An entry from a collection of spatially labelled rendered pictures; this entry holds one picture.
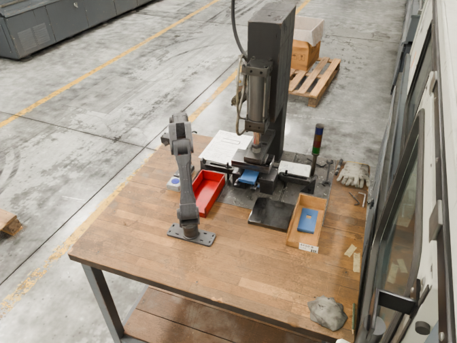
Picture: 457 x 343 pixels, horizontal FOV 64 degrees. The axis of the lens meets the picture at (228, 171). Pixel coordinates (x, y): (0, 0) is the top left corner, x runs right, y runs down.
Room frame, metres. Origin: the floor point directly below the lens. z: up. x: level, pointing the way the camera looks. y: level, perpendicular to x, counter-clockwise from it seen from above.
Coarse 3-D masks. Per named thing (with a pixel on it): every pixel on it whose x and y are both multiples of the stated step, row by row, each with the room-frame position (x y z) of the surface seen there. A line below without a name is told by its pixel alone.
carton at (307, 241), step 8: (304, 200) 1.20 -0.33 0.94; (312, 200) 1.19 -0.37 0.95; (320, 200) 1.18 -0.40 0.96; (296, 208) 1.12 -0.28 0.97; (312, 208) 1.18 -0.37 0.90; (320, 208) 1.17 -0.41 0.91; (296, 216) 1.13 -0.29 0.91; (320, 216) 1.13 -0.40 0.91; (296, 224) 1.09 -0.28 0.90; (320, 224) 1.03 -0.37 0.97; (288, 232) 0.99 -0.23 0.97; (296, 232) 1.04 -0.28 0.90; (304, 232) 1.04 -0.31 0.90; (288, 240) 0.98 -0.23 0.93; (296, 240) 1.00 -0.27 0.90; (304, 240) 1.00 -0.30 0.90; (312, 240) 1.00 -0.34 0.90; (304, 248) 0.95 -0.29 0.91; (312, 248) 0.94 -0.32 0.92
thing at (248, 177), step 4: (244, 172) 1.35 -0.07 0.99; (248, 172) 1.35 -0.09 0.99; (252, 172) 1.35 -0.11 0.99; (256, 172) 1.35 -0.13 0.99; (244, 176) 1.32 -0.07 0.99; (248, 176) 1.32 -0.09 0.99; (252, 176) 1.32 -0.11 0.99; (256, 176) 1.32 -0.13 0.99; (240, 180) 1.28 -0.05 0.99; (244, 180) 1.27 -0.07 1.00; (248, 180) 1.26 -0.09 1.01; (252, 180) 1.29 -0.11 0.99
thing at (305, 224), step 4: (304, 208) 1.18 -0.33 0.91; (304, 212) 1.15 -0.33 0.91; (308, 212) 1.15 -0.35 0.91; (312, 212) 1.15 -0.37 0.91; (316, 212) 1.15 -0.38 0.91; (304, 216) 1.13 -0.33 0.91; (312, 216) 1.13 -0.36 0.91; (316, 216) 1.13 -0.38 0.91; (300, 220) 1.11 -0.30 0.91; (304, 220) 1.11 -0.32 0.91; (308, 220) 1.10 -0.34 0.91; (312, 220) 1.10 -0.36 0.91; (300, 224) 1.09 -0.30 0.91; (304, 224) 1.09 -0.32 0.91; (308, 224) 1.08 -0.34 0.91; (312, 224) 1.08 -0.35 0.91; (300, 228) 1.04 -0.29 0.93; (304, 228) 1.06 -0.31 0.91; (308, 228) 1.06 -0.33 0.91; (312, 228) 1.06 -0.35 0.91; (308, 232) 1.04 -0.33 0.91; (312, 232) 1.03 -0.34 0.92
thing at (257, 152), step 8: (256, 136) 1.35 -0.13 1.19; (264, 136) 1.50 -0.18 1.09; (272, 136) 1.48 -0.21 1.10; (256, 144) 1.35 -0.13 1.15; (264, 144) 1.43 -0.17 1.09; (240, 152) 1.41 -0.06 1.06; (248, 152) 1.35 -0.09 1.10; (256, 152) 1.34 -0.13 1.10; (264, 152) 1.35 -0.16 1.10; (232, 160) 1.35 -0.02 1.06; (240, 160) 1.35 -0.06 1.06; (248, 160) 1.31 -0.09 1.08; (256, 160) 1.30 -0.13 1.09; (264, 160) 1.33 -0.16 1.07; (272, 160) 1.35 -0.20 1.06; (248, 168) 1.32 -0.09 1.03; (256, 168) 1.31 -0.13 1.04; (264, 168) 1.30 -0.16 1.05
